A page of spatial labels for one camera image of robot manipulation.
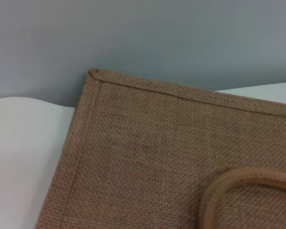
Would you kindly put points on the brown burlap handbag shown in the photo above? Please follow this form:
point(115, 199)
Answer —
point(157, 155)

